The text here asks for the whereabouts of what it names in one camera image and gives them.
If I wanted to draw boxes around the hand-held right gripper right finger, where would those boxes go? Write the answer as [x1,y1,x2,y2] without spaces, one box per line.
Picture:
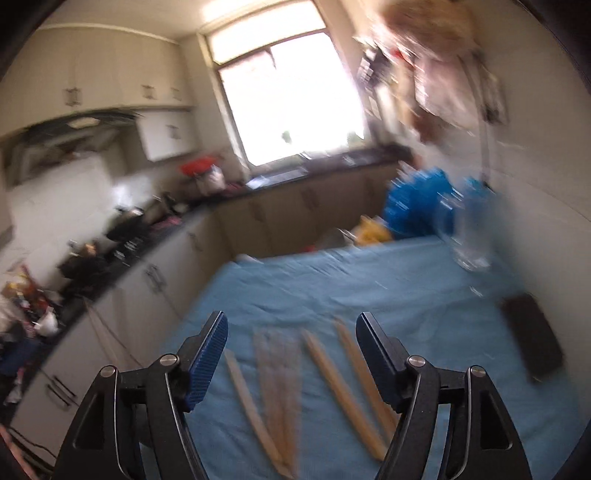
[355,311,532,480]

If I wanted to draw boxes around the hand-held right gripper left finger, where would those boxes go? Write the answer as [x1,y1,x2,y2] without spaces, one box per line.
[55,310,229,480]

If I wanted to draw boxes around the wooden chopstick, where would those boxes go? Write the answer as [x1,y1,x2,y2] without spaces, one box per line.
[224,349,296,478]
[334,319,399,432]
[301,331,387,461]
[253,329,289,464]

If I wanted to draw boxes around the blue towel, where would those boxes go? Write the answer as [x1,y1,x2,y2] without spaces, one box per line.
[182,235,541,480]

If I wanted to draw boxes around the long base cabinet run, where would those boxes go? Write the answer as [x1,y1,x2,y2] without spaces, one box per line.
[16,210,234,464]

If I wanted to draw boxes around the yellow plastic bag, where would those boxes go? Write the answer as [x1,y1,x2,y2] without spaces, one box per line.
[352,216,394,246]

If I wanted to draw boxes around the black smartphone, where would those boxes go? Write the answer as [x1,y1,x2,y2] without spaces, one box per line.
[500,294,565,383]

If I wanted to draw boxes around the black pot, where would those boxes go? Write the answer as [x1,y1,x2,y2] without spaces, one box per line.
[57,244,112,292]

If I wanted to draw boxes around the black wok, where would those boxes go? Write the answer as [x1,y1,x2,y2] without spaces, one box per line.
[105,207,149,243]

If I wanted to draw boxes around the clear glass mug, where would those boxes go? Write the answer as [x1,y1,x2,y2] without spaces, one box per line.
[438,178,498,273]

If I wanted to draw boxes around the blue plastic bag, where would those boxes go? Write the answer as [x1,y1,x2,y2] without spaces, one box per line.
[383,167,462,239]

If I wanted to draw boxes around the base cabinets under window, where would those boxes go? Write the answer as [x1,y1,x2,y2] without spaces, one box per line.
[216,159,403,260]

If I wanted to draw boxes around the white plastic bag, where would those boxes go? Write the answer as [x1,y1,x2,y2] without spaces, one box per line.
[196,166,228,195]

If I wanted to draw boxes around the countertop clutter pile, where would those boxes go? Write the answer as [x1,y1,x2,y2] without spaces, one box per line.
[0,264,62,344]

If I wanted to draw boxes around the red plastic bag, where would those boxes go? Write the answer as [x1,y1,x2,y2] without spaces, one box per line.
[179,156,219,179]

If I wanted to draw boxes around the range hood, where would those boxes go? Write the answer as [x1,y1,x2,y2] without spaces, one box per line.
[0,110,141,186]

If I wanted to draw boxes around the kitchen window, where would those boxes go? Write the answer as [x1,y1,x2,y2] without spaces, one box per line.
[198,14,371,170]

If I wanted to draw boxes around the hanging pale cloths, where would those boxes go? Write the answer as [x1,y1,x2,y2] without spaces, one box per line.
[355,0,509,145]

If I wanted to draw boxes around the cream wall cabinets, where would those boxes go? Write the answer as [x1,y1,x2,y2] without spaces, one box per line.
[0,24,198,163]

